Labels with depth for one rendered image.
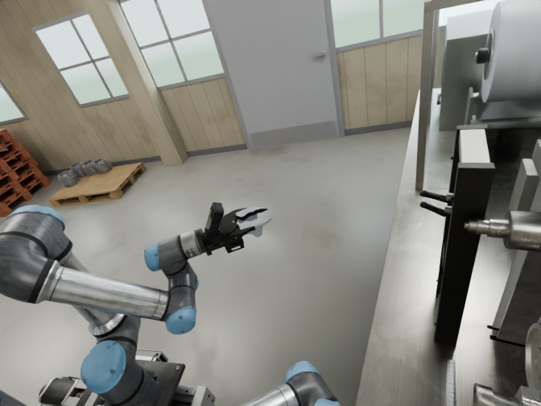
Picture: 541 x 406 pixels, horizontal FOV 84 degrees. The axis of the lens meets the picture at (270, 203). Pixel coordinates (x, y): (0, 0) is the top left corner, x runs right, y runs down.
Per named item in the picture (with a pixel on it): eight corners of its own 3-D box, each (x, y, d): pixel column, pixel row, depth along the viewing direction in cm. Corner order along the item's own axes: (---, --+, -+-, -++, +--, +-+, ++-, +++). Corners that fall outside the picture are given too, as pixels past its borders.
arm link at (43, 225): (106, 369, 94) (-35, 246, 63) (115, 328, 106) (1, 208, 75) (144, 355, 95) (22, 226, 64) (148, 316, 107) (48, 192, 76)
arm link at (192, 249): (179, 228, 86) (181, 249, 80) (195, 223, 87) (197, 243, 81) (189, 245, 91) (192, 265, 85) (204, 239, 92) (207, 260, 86)
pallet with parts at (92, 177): (149, 169, 454) (138, 150, 435) (117, 201, 392) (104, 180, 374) (88, 176, 488) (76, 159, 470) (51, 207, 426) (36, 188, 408)
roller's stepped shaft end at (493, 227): (463, 225, 55) (465, 212, 53) (504, 229, 52) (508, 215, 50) (463, 238, 53) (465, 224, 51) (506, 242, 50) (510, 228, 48)
